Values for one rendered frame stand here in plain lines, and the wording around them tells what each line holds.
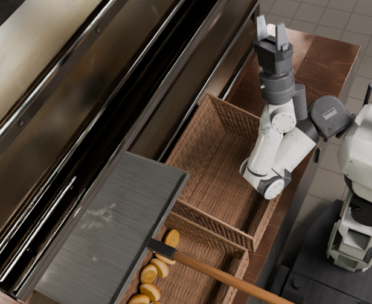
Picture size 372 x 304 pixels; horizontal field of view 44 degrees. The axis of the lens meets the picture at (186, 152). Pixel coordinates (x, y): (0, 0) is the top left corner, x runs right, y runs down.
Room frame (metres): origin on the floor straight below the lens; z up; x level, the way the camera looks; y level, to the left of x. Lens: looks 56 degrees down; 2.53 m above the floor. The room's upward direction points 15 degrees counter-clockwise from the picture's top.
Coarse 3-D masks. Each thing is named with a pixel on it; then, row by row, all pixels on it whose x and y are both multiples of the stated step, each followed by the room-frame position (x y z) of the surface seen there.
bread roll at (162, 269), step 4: (152, 260) 0.77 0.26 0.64; (156, 260) 0.76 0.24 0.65; (160, 260) 0.76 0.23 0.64; (152, 264) 0.75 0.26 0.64; (156, 264) 0.74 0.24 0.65; (160, 264) 0.74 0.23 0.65; (164, 264) 0.74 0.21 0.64; (156, 268) 0.73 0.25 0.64; (160, 268) 0.72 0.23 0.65; (164, 268) 0.72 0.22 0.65; (160, 272) 0.71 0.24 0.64; (164, 272) 0.70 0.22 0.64; (160, 276) 0.70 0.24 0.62; (164, 276) 0.69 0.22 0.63
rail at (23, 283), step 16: (208, 16) 1.28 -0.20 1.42; (192, 32) 1.22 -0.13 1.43; (176, 64) 1.10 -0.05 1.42; (160, 80) 1.04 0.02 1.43; (144, 112) 0.93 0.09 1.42; (128, 128) 0.88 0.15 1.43; (112, 160) 0.79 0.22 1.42; (96, 176) 0.74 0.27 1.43; (80, 208) 0.66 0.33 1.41; (64, 224) 0.61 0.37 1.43; (48, 240) 0.58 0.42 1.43; (32, 272) 0.50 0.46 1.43; (16, 288) 0.47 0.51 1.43
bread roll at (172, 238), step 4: (168, 232) 0.88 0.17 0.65; (172, 232) 0.87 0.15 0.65; (176, 232) 0.87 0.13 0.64; (168, 236) 0.85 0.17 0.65; (172, 236) 0.85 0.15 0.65; (176, 236) 0.85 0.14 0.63; (164, 240) 0.85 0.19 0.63; (168, 240) 0.84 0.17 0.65; (172, 240) 0.84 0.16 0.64; (176, 240) 0.84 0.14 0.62; (168, 244) 0.82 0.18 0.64; (172, 244) 0.82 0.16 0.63; (176, 244) 0.82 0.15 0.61
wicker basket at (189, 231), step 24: (168, 216) 0.89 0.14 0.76; (192, 240) 0.83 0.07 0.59; (216, 240) 0.75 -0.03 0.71; (144, 264) 0.77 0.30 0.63; (168, 264) 0.75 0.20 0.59; (216, 264) 0.70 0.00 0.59; (240, 264) 0.62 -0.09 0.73; (168, 288) 0.65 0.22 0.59; (192, 288) 0.62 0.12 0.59; (216, 288) 0.60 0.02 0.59
